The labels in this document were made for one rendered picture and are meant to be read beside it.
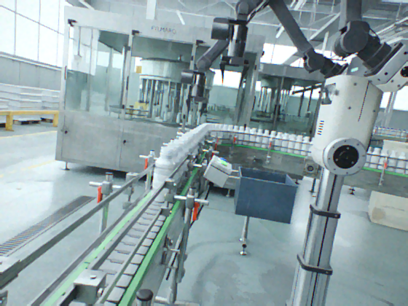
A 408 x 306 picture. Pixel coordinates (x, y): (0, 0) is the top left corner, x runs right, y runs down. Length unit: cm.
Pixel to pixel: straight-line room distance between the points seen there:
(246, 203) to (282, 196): 20
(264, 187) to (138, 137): 332
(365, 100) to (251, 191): 76
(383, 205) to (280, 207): 364
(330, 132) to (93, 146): 417
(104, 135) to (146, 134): 64
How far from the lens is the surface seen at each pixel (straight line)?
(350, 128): 142
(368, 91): 142
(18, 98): 1019
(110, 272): 62
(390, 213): 544
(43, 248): 45
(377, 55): 128
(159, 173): 96
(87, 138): 517
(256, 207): 185
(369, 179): 302
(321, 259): 158
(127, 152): 498
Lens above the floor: 131
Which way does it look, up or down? 9 degrees down
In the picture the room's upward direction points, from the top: 9 degrees clockwise
